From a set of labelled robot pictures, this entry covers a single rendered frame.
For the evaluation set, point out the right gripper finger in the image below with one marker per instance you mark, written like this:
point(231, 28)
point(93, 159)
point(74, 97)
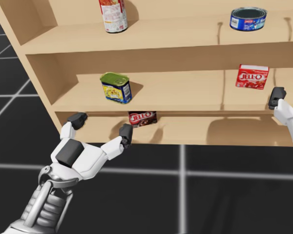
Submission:
point(280, 104)

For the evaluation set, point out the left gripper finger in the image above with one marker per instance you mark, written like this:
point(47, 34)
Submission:
point(74, 122)
point(122, 141)

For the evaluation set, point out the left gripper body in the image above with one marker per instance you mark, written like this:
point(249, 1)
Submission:
point(88, 161)

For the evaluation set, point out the dark brown carton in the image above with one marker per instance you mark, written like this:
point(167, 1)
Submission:
point(142, 119)

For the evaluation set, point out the red and white carton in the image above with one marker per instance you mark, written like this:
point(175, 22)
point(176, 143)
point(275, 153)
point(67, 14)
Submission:
point(252, 78)

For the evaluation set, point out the green and blue rectangular can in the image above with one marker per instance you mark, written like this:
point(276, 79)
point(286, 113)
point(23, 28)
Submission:
point(114, 91)

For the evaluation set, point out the pale wooden shelf unit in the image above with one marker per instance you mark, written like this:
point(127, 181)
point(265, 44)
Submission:
point(185, 97)

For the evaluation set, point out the blue flat can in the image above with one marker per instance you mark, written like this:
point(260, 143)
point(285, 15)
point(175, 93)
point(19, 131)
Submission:
point(247, 23)

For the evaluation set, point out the red and white can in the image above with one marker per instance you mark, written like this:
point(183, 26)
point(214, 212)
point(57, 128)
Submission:
point(113, 17)

